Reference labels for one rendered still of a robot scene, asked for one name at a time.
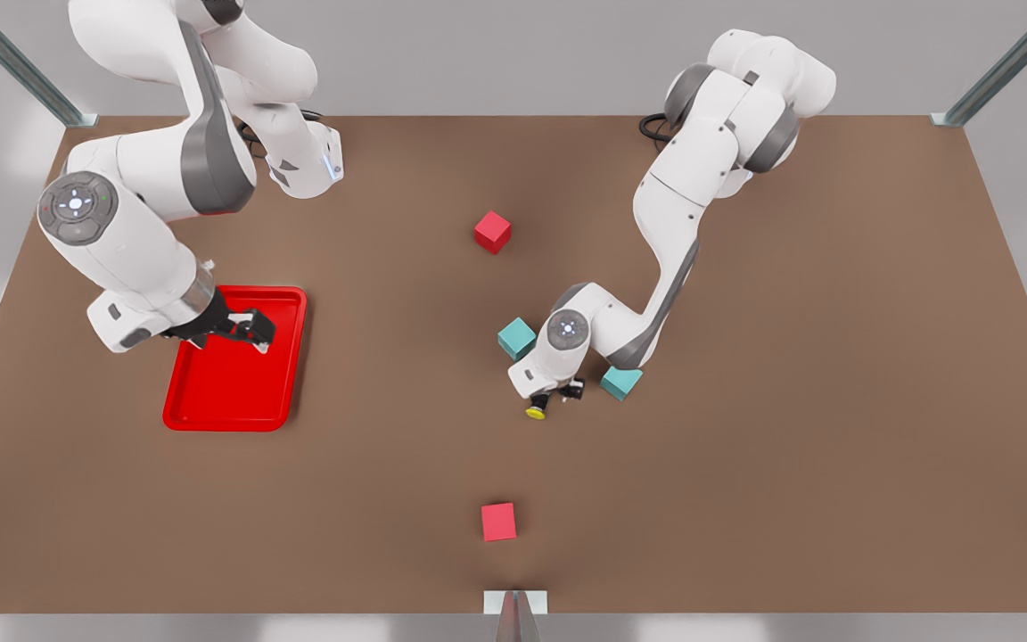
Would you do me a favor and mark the silver frame post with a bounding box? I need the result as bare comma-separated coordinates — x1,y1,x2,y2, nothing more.
484,589,548,642
0,0,99,128
931,0,1027,128

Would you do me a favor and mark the red plastic tray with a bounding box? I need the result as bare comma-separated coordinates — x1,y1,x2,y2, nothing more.
162,285,308,432

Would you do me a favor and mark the teal cube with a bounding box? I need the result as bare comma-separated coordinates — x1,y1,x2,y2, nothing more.
601,366,644,402
497,317,538,361

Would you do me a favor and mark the red cube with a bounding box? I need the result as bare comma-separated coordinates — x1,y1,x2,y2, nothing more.
481,502,518,542
474,210,513,255

